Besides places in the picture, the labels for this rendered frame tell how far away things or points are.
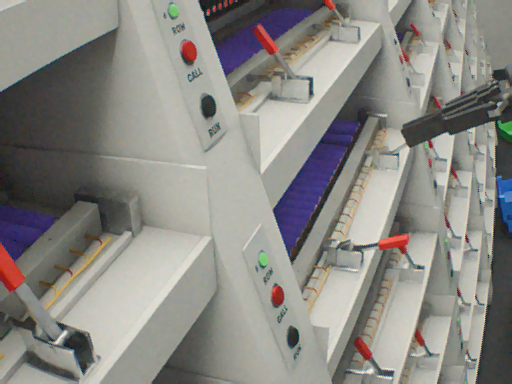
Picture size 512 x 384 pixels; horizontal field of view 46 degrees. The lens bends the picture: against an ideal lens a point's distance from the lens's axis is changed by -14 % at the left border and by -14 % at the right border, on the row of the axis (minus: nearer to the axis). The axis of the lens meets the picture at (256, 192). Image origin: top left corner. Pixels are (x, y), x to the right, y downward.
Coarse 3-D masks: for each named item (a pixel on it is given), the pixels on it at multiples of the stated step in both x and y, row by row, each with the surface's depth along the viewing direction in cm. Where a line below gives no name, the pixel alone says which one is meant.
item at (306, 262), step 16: (368, 128) 106; (368, 144) 102; (352, 160) 95; (352, 176) 91; (368, 176) 94; (336, 192) 87; (352, 192) 90; (336, 208) 83; (352, 208) 86; (320, 224) 80; (336, 224) 84; (320, 240) 77; (304, 256) 74; (320, 256) 77; (304, 272) 71; (304, 288) 71; (320, 288) 71
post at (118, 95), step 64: (128, 0) 40; (192, 0) 48; (64, 64) 44; (128, 64) 42; (0, 128) 49; (64, 128) 47; (128, 128) 45; (192, 128) 46; (256, 192) 53; (256, 320) 50
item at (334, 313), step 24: (360, 96) 112; (360, 120) 112; (384, 120) 110; (408, 120) 110; (384, 144) 106; (408, 168) 106; (360, 192) 92; (384, 192) 92; (360, 216) 86; (384, 216) 86; (360, 240) 81; (336, 288) 72; (360, 288) 72; (312, 312) 69; (336, 312) 68; (336, 336) 65; (336, 360) 66
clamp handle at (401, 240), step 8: (352, 240) 75; (384, 240) 74; (392, 240) 73; (400, 240) 72; (408, 240) 72; (352, 248) 75; (360, 248) 75; (368, 248) 74; (376, 248) 74; (384, 248) 73
